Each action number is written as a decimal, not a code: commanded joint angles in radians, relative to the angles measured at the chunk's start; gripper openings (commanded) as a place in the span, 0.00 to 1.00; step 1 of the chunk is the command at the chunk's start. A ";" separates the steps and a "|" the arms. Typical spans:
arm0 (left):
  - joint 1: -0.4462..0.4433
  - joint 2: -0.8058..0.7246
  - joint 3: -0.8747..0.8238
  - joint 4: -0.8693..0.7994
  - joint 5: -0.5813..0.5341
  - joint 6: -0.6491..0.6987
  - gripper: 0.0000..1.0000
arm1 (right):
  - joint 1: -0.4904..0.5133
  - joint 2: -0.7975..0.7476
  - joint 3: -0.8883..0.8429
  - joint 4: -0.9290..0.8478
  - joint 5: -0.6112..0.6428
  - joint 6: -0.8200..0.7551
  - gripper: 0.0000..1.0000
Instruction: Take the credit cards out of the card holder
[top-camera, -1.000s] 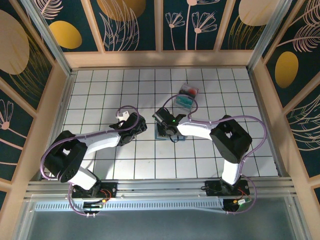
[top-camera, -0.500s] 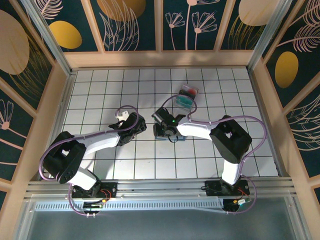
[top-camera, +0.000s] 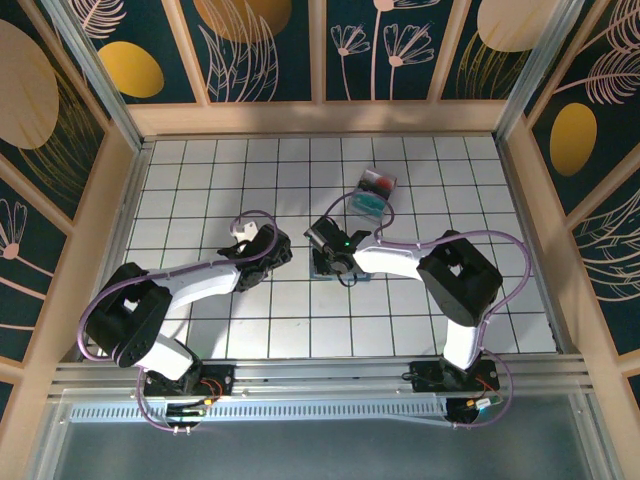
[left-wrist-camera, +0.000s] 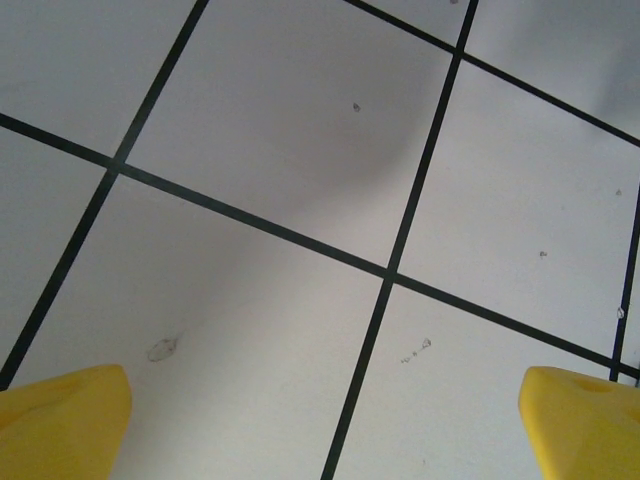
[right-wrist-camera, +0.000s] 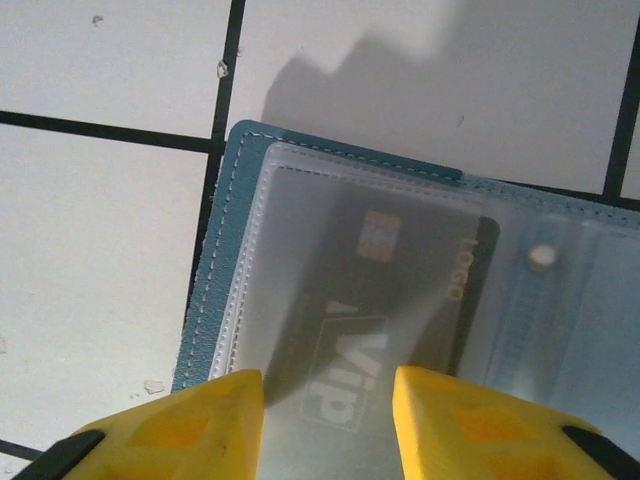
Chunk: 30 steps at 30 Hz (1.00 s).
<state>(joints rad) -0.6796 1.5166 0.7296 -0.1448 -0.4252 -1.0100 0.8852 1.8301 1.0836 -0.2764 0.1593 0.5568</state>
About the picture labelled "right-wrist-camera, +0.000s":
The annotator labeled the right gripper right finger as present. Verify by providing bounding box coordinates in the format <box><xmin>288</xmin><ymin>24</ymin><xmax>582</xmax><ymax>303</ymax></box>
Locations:
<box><xmin>392</xmin><ymin>364</ymin><xmax>640</xmax><ymax>480</ymax></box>

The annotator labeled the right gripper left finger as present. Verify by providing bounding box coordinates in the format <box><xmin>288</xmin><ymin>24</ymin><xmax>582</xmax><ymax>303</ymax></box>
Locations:
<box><xmin>14</xmin><ymin>368</ymin><xmax>266</xmax><ymax>480</ymax></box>

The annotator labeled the black VIP card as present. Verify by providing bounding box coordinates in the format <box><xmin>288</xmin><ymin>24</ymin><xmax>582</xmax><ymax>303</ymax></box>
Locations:
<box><xmin>262</xmin><ymin>199</ymin><xmax>501</xmax><ymax>436</ymax></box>

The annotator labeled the teal leather card holder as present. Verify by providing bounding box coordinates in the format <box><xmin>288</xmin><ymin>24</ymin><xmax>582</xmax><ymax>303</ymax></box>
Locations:
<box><xmin>172</xmin><ymin>119</ymin><xmax>640</xmax><ymax>480</ymax></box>

